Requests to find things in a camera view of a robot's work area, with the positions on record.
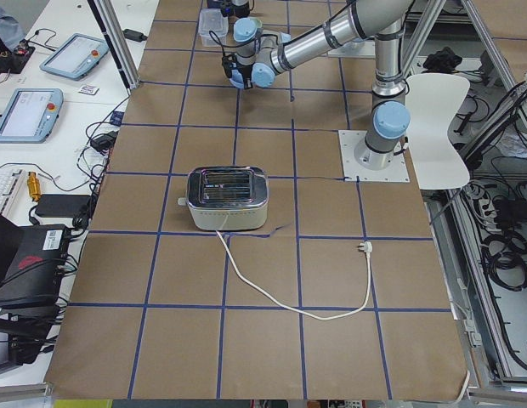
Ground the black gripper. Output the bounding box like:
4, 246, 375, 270
221, 53, 253, 89

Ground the blue bowl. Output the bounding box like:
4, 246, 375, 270
229, 71, 245, 89

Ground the green bowl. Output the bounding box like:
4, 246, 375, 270
251, 17, 263, 28

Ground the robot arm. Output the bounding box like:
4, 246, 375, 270
221, 1, 411, 170
231, 0, 254, 18

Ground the clear plastic food container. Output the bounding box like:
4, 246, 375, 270
198, 8, 229, 47

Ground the dark blue saucepan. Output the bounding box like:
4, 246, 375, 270
207, 0, 233, 15

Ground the cream toaster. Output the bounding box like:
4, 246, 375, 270
178, 166, 269, 231

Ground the upper teach pendant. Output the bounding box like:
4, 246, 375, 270
39, 33, 109, 80

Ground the teach pendant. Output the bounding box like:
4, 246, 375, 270
0, 88, 64, 144
39, 33, 109, 80

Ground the white chair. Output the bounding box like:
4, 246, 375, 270
405, 73, 470, 190

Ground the lower teach pendant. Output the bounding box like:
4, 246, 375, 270
0, 88, 64, 144

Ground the black power adapter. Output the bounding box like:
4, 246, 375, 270
35, 194, 90, 218

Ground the white keyboard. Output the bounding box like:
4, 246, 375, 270
0, 168, 27, 217

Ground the black computer box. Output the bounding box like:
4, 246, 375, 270
0, 214, 71, 309

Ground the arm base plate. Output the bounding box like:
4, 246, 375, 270
327, 38, 375, 60
338, 130, 410, 183

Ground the aluminium frame post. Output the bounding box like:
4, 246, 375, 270
88, 0, 139, 90

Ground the white toaster power cable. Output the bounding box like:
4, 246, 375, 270
215, 228, 374, 321

